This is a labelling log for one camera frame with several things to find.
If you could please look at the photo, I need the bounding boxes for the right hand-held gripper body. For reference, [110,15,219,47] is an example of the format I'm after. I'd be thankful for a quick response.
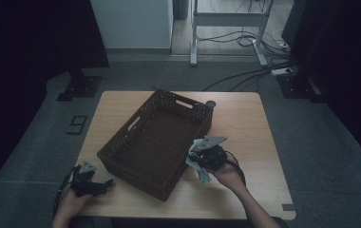
[189,135,229,171]

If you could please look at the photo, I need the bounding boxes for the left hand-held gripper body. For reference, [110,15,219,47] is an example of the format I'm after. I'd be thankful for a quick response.
[69,160,99,198]

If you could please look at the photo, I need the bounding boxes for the light blue cloth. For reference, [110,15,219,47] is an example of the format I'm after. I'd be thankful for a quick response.
[184,138,212,186]

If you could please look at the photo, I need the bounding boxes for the brown wicker basket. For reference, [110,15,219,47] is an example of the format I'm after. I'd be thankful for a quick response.
[96,88,216,202]

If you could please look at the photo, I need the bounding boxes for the person's left hand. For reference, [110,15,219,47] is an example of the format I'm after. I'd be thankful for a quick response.
[53,189,91,223]

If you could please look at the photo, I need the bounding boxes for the person's right hand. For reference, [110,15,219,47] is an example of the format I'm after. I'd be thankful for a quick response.
[208,161,243,192]

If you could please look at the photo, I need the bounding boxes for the black tape floor mark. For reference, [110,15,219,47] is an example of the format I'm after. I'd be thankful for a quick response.
[66,115,88,137]

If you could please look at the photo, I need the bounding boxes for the black stand base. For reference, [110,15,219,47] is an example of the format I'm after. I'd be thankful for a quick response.
[56,67,103,103]
[275,73,326,104]

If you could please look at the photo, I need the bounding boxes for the white power strip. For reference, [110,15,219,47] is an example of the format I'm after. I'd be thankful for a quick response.
[270,66,295,77]

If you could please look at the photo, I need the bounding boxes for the dark curtain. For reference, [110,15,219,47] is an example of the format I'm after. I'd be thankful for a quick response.
[0,0,110,203]
[280,0,361,176]

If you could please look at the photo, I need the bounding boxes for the white cabinet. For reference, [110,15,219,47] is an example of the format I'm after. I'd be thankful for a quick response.
[89,0,174,50]

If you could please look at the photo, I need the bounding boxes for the left hand-held gripper black cable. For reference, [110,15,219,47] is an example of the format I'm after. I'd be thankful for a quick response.
[52,166,78,219]

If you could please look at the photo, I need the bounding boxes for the hand-held gripper black cable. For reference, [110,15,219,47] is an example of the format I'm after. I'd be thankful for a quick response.
[52,166,78,219]
[225,149,247,187]

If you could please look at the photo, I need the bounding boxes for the right hand-held gripper black cable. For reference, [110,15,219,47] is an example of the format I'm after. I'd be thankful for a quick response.
[225,149,247,187]

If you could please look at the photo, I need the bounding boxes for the black floor cables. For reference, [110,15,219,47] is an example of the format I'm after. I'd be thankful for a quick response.
[197,28,298,93]

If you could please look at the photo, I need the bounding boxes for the white metal stand frame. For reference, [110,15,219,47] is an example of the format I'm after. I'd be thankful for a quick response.
[189,0,275,67]

